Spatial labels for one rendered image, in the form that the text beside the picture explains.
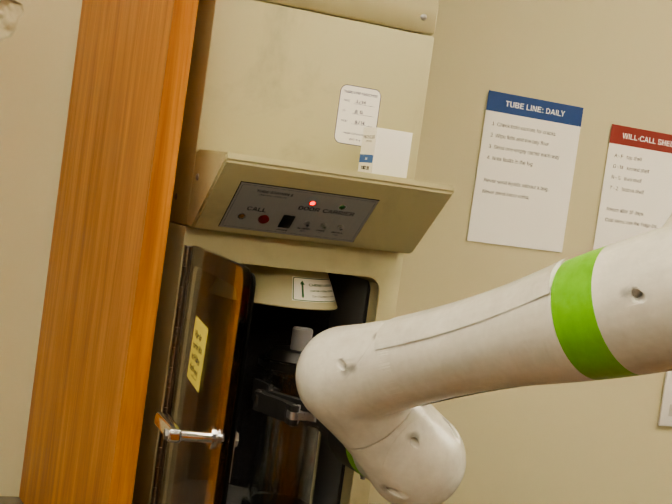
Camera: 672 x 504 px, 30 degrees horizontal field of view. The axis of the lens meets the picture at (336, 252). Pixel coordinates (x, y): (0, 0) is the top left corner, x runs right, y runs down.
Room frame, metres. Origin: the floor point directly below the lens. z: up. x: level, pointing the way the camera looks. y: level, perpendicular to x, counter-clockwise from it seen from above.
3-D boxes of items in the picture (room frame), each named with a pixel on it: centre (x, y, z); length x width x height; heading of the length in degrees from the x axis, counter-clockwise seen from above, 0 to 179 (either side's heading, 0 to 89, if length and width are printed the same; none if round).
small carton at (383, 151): (1.65, -0.05, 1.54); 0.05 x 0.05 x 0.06; 20
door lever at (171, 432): (1.37, 0.14, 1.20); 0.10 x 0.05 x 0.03; 18
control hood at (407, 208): (1.62, 0.03, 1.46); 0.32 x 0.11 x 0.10; 115
